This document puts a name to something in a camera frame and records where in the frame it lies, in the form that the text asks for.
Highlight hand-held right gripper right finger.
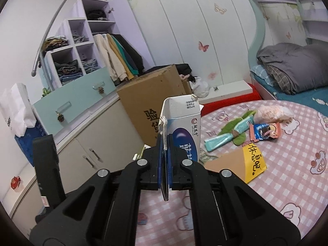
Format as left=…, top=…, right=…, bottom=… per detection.
left=168, top=133, right=301, bottom=246

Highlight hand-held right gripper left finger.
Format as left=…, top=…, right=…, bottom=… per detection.
left=29, top=134, right=169, bottom=246

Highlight green printed paper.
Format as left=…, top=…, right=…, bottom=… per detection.
left=199, top=150, right=218, bottom=164

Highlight white and blue carton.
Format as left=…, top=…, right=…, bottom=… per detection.
left=157, top=95, right=202, bottom=163

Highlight teal wrapper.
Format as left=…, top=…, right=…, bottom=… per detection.
left=204, top=121, right=251, bottom=152

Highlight brown yellow paper envelope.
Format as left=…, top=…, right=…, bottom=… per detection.
left=205, top=145, right=268, bottom=184

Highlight pink and blue snack packet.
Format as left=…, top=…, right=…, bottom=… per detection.
left=249, top=122, right=282, bottom=141

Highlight blue bag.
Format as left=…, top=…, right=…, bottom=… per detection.
left=15, top=122, right=48, bottom=167

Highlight beige cabinet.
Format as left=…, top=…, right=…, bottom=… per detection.
left=10, top=92, right=145, bottom=226

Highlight large cardboard box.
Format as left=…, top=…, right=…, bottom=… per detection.
left=116, top=65, right=189, bottom=147

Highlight green felt leaf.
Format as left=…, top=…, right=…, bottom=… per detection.
left=217, top=110, right=257, bottom=147

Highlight white paper bag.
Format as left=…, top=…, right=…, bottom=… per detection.
left=0, top=82, right=36, bottom=137

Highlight red mat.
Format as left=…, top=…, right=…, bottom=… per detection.
left=200, top=83, right=262, bottom=114

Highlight small cardboard box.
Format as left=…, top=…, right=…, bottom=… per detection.
left=180, top=78, right=193, bottom=96

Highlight white plastic bag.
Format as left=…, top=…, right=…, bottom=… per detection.
left=190, top=77, right=211, bottom=98

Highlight teal drawer cabinet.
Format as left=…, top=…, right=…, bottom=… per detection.
left=33, top=65, right=117, bottom=135

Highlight white board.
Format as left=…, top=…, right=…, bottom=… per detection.
left=198, top=80, right=253, bottom=105

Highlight black clothing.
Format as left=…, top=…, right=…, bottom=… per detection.
left=143, top=63, right=193, bottom=79

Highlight yellow garment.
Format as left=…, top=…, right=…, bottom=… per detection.
left=106, top=33, right=135, bottom=80

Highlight pile of dark folded clothes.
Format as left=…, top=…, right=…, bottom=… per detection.
left=54, top=59, right=84, bottom=83

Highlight green garment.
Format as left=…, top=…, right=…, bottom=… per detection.
left=114, top=37, right=139, bottom=75

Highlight pink checked tablecloth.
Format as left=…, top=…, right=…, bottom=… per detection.
left=135, top=99, right=328, bottom=246

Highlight pink plastic bag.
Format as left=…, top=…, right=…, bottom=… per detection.
left=253, top=104, right=294, bottom=124

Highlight pile of grey folded clothes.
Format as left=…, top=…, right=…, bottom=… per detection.
left=81, top=59, right=99, bottom=74

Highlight black coat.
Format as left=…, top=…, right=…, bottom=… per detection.
left=113, top=33, right=145, bottom=76

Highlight cream jacket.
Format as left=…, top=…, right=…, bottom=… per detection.
left=93, top=33, right=129, bottom=82

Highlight light blue pillow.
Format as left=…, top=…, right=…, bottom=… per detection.
left=250, top=65, right=278, bottom=88

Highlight pile of tan clothes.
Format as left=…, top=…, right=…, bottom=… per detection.
left=43, top=37, right=69, bottom=52

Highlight white wardrobe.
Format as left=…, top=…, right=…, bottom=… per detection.
left=128, top=0, right=260, bottom=88

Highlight teal printed bed sheet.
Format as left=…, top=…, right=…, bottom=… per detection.
left=256, top=81, right=328, bottom=114

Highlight purple cubby shelf unit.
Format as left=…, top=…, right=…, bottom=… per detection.
left=42, top=0, right=154, bottom=88

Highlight grey duvet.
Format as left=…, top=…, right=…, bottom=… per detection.
left=257, top=42, right=328, bottom=95

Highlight black folded clothes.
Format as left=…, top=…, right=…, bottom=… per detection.
left=85, top=9, right=107, bottom=21

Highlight grey metal handrail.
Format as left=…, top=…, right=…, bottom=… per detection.
left=31, top=0, right=106, bottom=77

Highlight teal bunk bed frame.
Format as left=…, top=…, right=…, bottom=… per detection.
left=238, top=0, right=328, bottom=101

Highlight purple wall shelf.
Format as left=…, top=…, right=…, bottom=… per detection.
left=297, top=0, right=328, bottom=47

